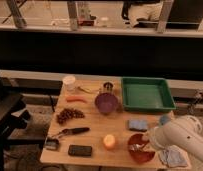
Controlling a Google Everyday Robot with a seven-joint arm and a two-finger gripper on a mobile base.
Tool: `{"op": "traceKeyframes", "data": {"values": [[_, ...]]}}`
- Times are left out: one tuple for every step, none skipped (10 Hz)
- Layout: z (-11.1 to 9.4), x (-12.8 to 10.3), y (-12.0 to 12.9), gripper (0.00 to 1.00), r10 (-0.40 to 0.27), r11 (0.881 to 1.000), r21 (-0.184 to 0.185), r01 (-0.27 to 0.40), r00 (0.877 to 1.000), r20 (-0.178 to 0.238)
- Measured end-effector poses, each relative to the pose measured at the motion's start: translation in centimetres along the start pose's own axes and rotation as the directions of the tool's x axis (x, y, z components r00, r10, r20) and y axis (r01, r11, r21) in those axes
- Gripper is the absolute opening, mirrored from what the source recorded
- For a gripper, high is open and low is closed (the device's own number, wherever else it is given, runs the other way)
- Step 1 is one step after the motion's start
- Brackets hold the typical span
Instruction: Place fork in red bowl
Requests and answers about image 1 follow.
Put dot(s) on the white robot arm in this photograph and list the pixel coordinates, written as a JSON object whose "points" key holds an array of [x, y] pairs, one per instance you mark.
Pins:
{"points": [[183, 132]]}

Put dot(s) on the purple bowl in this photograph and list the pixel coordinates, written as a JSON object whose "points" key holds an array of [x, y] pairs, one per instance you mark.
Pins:
{"points": [[106, 103]]}

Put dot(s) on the red bowl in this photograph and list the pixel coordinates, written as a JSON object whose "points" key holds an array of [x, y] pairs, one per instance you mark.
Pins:
{"points": [[136, 148]]}

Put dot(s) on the metal cup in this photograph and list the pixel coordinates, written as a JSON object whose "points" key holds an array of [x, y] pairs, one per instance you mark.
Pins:
{"points": [[107, 87]]}

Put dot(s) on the white plastic cup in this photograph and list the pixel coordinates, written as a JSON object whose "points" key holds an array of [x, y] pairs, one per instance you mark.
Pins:
{"points": [[69, 82]]}

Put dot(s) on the orange carrot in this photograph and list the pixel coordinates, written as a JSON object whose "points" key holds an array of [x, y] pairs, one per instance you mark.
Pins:
{"points": [[75, 98]]}

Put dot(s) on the green plastic tray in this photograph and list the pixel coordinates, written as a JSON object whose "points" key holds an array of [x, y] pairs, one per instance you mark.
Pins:
{"points": [[143, 94]]}

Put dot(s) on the bunch of dark grapes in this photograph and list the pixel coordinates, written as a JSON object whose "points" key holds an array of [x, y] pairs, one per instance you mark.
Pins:
{"points": [[67, 114]]}

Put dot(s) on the blue sponge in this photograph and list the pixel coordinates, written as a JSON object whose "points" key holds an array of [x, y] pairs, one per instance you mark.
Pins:
{"points": [[137, 125]]}

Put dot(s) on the orange round fruit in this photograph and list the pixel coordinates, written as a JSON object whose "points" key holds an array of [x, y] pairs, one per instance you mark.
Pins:
{"points": [[109, 141]]}

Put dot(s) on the black rectangular sponge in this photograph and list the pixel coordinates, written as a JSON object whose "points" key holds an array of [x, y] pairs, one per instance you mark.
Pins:
{"points": [[79, 150]]}

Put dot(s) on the small blue object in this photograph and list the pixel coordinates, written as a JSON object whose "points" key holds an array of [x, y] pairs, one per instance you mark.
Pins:
{"points": [[164, 119]]}

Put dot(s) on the black chair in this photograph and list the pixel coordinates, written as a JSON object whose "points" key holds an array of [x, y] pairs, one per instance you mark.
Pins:
{"points": [[9, 103]]}

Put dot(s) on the light blue cloth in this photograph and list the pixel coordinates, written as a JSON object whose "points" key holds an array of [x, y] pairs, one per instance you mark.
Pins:
{"points": [[172, 158]]}

